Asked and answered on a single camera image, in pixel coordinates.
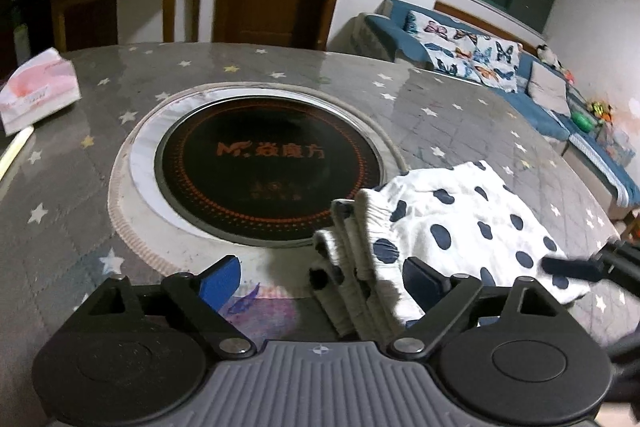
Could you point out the grey star-patterned table cover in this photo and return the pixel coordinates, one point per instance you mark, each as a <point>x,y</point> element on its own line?
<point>75,217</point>

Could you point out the brown wooden chair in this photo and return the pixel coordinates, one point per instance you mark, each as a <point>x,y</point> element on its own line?
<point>632,224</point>

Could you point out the clear plastic toy bin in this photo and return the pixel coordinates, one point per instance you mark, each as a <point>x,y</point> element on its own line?
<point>617,142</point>

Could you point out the white polka dot pants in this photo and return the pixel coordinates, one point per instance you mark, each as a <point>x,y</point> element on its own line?
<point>465,217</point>

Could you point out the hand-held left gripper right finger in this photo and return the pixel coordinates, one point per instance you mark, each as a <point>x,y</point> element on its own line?
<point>422,279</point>

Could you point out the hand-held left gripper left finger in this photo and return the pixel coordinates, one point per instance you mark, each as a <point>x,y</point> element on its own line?
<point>220,284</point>

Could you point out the blue sofa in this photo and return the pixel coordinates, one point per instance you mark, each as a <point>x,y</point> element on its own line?
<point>545,122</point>

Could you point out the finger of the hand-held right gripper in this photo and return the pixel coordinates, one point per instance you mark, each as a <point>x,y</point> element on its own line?
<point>570,268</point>

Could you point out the green toy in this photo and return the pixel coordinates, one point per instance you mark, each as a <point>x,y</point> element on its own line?
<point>583,122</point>

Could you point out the black round induction cooktop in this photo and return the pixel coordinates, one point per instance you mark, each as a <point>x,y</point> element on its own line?
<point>265,172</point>

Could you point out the beige cushion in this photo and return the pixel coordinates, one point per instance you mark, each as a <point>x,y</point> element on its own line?
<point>547,88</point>

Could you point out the yellow and orange toys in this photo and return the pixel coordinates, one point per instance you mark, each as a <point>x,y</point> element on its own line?
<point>600,108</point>

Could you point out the white butterfly print blanket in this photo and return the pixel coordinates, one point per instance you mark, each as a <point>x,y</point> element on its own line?
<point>465,52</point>

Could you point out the black and white plush toy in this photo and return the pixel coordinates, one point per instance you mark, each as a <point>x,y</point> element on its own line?
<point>547,56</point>

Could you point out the white pen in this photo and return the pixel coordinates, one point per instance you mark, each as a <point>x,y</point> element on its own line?
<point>15,152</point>

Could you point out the pink tissue box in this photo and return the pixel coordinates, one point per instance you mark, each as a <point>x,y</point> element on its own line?
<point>40,92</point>

